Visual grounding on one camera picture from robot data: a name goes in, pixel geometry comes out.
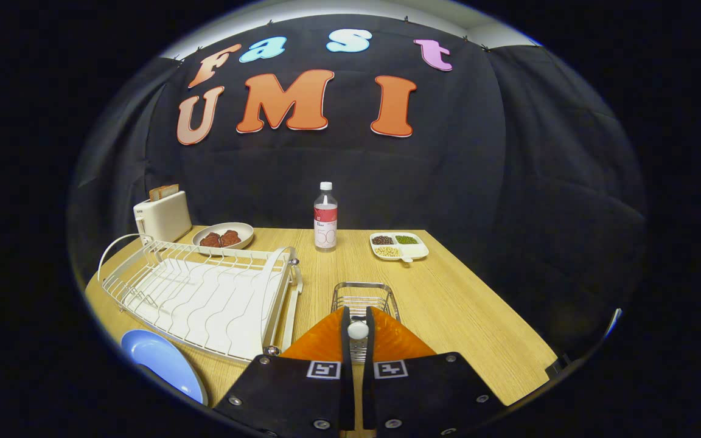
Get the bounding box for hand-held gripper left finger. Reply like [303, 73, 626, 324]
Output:
[214, 306, 355, 438]

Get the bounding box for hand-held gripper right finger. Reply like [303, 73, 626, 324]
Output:
[361, 306, 506, 438]

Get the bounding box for metal wire basket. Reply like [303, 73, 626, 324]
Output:
[331, 282, 401, 366]

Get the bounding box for white wire dish rack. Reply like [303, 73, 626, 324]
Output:
[99, 233, 304, 363]

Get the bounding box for blue plate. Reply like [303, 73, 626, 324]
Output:
[120, 329, 208, 406]

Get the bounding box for white divided snack dish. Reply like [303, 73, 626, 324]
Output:
[369, 231, 430, 263]

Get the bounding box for beige round plate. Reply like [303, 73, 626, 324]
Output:
[192, 222, 255, 251]

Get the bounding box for white drip tray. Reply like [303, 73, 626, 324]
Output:
[124, 259, 284, 360]

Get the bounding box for clear red-label water bottle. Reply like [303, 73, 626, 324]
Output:
[313, 181, 338, 252]

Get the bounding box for white toaster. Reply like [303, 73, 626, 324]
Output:
[133, 190, 193, 245]

